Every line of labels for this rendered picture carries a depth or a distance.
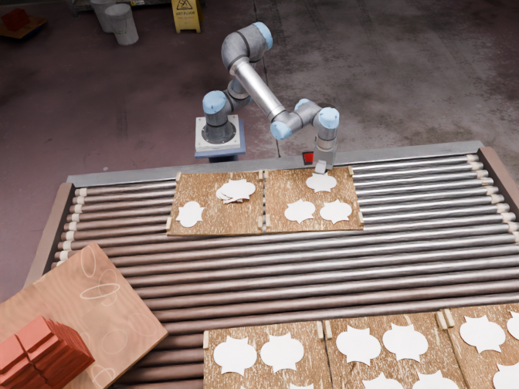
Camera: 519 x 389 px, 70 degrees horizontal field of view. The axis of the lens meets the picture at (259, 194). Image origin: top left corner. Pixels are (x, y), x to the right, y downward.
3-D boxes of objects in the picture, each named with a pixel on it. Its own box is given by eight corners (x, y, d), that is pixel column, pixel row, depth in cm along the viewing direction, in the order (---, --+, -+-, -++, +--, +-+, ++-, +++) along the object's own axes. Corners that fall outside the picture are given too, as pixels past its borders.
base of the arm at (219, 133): (207, 122, 206) (205, 107, 198) (234, 123, 205) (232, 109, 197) (202, 140, 197) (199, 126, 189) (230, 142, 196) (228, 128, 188)
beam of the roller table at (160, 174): (73, 183, 190) (68, 174, 185) (475, 148, 191) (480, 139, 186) (69, 195, 184) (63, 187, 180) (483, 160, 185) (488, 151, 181)
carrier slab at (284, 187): (264, 172, 179) (264, 170, 177) (350, 169, 177) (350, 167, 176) (266, 234, 157) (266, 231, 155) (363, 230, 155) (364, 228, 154)
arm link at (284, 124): (209, 35, 143) (286, 133, 136) (232, 25, 147) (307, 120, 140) (207, 55, 153) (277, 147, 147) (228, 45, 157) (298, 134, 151)
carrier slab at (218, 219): (179, 175, 180) (178, 173, 179) (262, 174, 178) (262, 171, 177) (167, 236, 158) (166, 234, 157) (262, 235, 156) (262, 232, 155)
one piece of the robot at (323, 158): (309, 150, 146) (307, 177, 158) (331, 154, 143) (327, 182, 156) (317, 130, 152) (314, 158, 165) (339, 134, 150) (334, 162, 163)
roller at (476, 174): (75, 208, 176) (70, 202, 172) (481, 174, 177) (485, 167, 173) (72, 217, 173) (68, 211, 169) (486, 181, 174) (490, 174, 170)
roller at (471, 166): (77, 201, 179) (73, 194, 176) (476, 166, 180) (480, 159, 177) (75, 208, 176) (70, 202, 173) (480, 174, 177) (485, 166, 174)
